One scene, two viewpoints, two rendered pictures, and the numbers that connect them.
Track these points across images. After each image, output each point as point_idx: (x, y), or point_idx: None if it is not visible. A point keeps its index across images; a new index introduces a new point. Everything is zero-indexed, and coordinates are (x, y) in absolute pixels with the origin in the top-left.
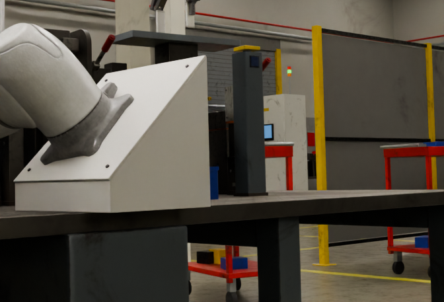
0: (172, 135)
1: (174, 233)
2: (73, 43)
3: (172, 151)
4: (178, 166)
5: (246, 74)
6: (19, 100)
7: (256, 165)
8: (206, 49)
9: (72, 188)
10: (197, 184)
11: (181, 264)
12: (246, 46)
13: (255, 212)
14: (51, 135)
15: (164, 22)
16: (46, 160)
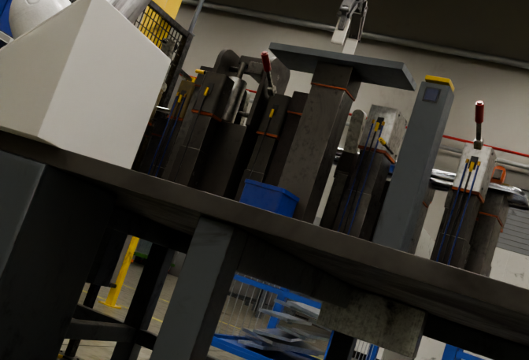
0: (26, 57)
1: (27, 165)
2: (257, 66)
3: (20, 72)
4: (19, 87)
5: (413, 109)
6: None
7: (390, 223)
8: (393, 83)
9: None
10: (32, 109)
11: (22, 198)
12: (427, 76)
13: (141, 184)
14: None
15: (353, 50)
16: None
